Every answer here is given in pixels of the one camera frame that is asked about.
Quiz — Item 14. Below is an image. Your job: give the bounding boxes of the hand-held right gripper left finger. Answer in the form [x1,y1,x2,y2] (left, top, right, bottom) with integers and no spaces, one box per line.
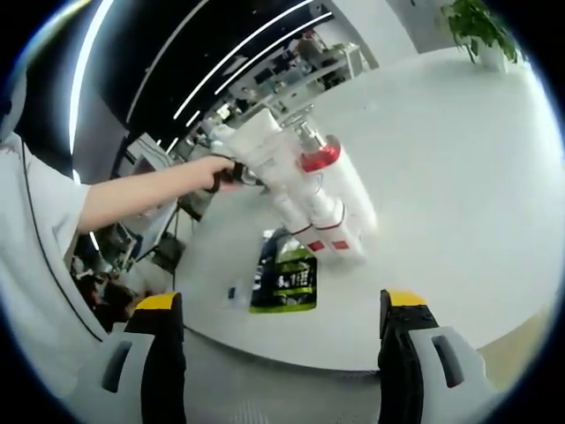
[77,291,186,424]

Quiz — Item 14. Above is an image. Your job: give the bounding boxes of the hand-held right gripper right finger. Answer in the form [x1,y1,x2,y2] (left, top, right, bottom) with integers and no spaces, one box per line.
[378,289,489,424]

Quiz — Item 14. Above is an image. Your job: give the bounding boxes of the white skincare tube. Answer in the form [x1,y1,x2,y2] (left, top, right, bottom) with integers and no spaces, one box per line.
[227,110,319,235]

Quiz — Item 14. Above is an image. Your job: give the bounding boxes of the small clear skincare sachet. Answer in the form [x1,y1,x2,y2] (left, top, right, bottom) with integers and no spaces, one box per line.
[225,280,252,313]

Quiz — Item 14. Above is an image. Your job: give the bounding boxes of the small clear cap skincare bottle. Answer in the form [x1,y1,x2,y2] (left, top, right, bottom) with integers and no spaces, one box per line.
[271,185,332,260]
[308,193,361,261]

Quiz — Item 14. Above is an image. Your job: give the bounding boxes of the green black skincare sachet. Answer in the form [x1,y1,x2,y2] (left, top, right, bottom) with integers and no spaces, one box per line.
[249,249,319,314]

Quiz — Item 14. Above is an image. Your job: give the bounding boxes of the red collar white pump bottle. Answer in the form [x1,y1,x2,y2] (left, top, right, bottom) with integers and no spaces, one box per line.
[282,105,380,267]

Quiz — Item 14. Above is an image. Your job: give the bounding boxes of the person's left hand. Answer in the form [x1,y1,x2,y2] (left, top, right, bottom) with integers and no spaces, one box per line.
[192,155,249,194]

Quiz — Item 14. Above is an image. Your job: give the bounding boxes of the white office workstation row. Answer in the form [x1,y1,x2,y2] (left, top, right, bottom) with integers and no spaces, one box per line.
[193,38,381,133]

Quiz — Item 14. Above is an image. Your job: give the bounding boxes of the person's white shirt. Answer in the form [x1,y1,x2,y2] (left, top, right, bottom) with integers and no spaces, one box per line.
[0,132,108,346]

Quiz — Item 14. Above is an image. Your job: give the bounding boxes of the long ceiling light strip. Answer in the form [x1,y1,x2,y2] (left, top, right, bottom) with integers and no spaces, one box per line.
[69,0,117,152]

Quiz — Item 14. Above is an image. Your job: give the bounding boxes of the potted green plant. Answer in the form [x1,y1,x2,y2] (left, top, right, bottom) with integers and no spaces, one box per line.
[440,0,521,72]

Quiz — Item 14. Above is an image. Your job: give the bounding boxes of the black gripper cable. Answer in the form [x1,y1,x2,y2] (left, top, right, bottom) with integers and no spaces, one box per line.
[17,144,106,345]

